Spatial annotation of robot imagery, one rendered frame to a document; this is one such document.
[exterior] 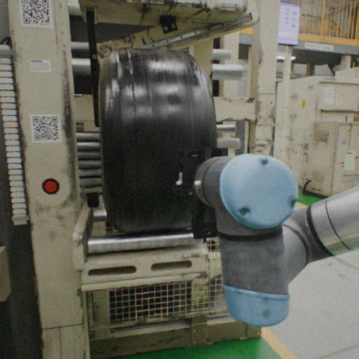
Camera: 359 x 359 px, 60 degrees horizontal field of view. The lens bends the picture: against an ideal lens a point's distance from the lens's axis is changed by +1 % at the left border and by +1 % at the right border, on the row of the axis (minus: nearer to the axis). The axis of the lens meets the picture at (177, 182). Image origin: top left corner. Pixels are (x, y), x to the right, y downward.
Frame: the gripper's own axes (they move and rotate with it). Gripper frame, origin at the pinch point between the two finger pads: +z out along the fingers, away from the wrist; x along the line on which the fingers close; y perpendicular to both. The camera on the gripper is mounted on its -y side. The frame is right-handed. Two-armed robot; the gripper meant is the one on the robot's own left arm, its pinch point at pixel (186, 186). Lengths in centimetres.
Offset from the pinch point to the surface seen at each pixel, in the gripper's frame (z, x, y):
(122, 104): 9.0, 12.5, 18.5
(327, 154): 366, -315, 8
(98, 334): 96, 26, -84
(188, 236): 22.7, -5.7, -16.9
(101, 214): 51, 20, -13
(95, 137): 67, 22, 16
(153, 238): 22.8, 4.6, -16.5
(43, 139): 26.6, 33.4, 12.0
